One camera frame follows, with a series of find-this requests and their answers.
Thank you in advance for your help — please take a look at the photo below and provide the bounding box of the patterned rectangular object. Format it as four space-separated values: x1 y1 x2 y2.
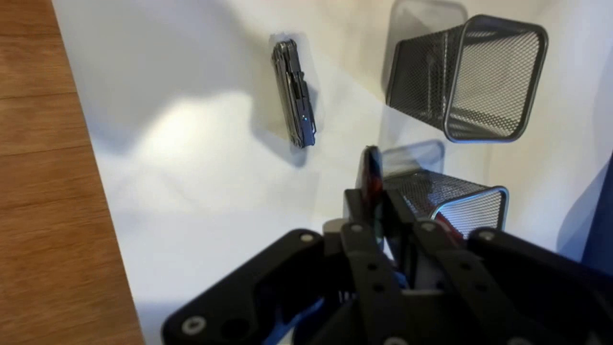
356 146 384 240

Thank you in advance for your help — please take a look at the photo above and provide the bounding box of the folded gray multi-tool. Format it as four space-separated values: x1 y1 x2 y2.
272 39 317 149

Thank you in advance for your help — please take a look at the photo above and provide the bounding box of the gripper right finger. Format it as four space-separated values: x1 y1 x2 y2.
382 188 613 345

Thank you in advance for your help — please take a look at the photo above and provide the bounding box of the small gray mesh pen holder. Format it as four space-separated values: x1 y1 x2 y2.
383 169 509 239

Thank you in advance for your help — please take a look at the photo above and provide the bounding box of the large gray mesh pen holder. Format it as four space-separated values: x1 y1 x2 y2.
385 14 549 144

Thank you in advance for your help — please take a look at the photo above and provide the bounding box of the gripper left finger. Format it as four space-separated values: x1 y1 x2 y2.
161 188 402 345

